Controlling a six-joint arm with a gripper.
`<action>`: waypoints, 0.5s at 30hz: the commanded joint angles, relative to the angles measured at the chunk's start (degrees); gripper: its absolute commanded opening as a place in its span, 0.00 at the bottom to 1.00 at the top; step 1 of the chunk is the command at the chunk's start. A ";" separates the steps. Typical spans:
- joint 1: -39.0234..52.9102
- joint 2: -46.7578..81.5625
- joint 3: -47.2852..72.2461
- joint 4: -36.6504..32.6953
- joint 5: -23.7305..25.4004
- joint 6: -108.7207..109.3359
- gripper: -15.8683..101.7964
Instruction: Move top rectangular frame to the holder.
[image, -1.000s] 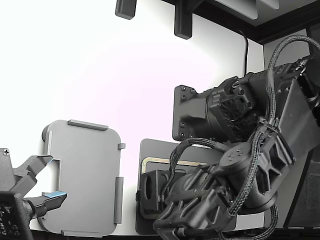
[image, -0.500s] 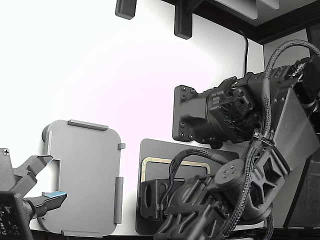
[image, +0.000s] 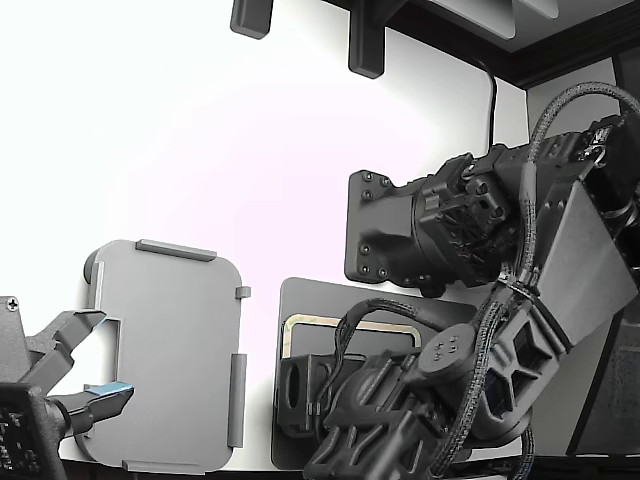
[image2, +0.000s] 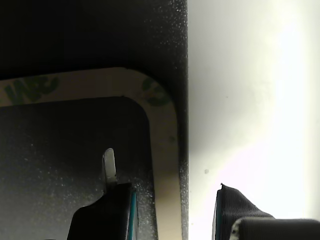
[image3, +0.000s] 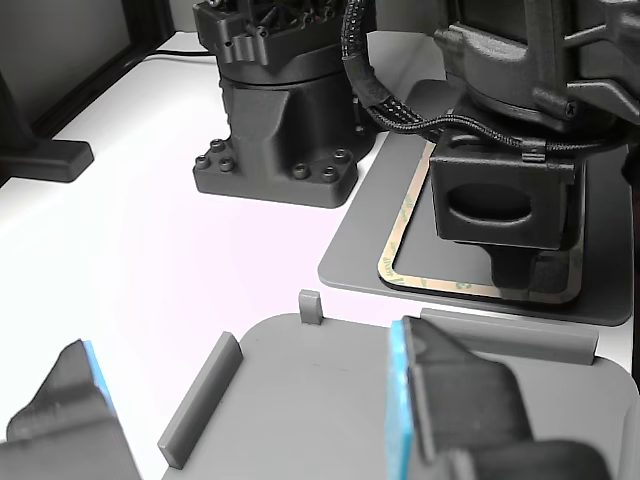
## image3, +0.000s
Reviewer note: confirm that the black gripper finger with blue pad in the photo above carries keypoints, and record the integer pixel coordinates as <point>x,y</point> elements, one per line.
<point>450,410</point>
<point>550,277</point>
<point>60,425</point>

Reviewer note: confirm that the black gripper body oval hole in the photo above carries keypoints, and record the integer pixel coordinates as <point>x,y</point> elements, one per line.
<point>545,215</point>

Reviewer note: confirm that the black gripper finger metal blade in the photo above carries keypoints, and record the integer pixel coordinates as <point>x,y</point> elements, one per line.
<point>510,272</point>

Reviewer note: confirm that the tan rectangular adhesive frame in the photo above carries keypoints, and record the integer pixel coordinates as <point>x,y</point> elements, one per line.
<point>400,225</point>

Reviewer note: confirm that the black six-joint robot arm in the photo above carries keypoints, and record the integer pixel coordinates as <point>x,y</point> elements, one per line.
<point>280,125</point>

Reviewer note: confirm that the grey holder plate with ridges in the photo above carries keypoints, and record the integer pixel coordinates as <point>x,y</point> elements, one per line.
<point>310,400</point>

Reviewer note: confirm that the flat grey plate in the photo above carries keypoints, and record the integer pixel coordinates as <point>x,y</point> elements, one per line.
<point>360,240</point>

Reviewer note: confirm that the black stand foot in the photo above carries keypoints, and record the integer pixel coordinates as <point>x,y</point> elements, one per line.
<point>50,160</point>

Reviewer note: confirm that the black framed panel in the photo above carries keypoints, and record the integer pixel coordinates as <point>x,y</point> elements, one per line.
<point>150,25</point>

